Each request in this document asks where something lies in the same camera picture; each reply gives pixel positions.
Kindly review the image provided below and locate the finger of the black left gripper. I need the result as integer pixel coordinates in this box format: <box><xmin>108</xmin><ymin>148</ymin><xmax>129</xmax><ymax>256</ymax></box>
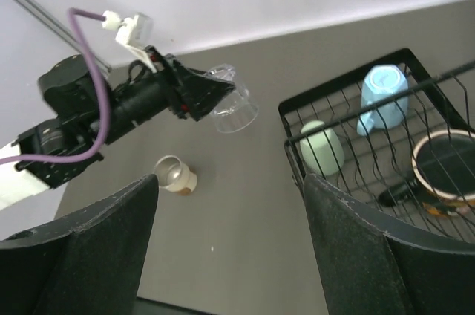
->
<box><xmin>187</xmin><ymin>97</ymin><xmax>223</xmax><ymax>121</ymax></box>
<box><xmin>173</xmin><ymin>60</ymin><xmax>235</xmax><ymax>107</ymax></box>

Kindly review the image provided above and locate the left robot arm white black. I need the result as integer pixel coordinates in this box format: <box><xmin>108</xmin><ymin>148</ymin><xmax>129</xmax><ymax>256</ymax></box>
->
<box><xmin>1</xmin><ymin>45</ymin><xmax>235</xmax><ymax>209</ymax></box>

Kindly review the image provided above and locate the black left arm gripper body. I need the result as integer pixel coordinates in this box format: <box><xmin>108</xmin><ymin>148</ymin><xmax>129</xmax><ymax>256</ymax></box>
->
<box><xmin>146</xmin><ymin>45</ymin><xmax>193</xmax><ymax>119</ymax></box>

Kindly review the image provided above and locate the clear plastic glass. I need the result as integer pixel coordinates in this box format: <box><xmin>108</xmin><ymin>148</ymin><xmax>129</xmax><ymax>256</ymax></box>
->
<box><xmin>207</xmin><ymin>64</ymin><xmax>259</xmax><ymax>134</ymax></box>

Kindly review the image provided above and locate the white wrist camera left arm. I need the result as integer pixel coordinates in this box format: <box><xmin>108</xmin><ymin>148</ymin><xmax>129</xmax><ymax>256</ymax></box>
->
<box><xmin>102</xmin><ymin>10</ymin><xmax>157</xmax><ymax>73</ymax></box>

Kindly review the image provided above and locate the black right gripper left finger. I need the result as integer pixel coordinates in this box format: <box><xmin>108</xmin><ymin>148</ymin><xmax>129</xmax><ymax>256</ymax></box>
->
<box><xmin>1</xmin><ymin>175</ymin><xmax>159</xmax><ymax>315</ymax></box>

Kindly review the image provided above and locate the light blue ceramic mug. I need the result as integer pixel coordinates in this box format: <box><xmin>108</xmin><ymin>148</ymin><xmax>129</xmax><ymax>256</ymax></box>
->
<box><xmin>356</xmin><ymin>64</ymin><xmax>410</xmax><ymax>137</ymax></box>

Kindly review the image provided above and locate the steel tumbler with cork base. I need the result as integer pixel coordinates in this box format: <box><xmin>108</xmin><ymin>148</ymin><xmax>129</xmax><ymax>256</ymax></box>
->
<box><xmin>154</xmin><ymin>155</ymin><xmax>197</xmax><ymax>195</ymax></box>

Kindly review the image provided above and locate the black wire dish rack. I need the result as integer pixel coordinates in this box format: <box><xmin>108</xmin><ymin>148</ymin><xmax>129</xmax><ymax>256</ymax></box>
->
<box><xmin>278</xmin><ymin>48</ymin><xmax>474</xmax><ymax>243</ymax></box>

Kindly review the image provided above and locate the mint green cup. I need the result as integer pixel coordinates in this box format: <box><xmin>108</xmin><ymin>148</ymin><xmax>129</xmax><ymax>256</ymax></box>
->
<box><xmin>299</xmin><ymin>129</ymin><xmax>345</xmax><ymax>177</ymax></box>

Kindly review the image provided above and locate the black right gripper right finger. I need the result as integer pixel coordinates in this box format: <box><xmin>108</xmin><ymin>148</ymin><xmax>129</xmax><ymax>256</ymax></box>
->
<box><xmin>304</xmin><ymin>175</ymin><xmax>474</xmax><ymax>314</ymax></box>

